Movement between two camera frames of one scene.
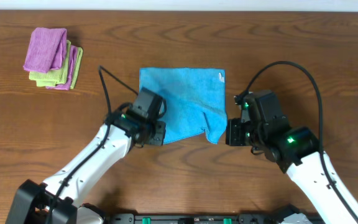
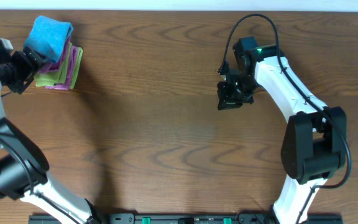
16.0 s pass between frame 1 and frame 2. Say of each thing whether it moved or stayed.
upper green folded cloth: stayed
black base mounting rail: stayed
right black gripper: moved
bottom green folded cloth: stayed
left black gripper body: moved
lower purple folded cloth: stayed
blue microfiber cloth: moved
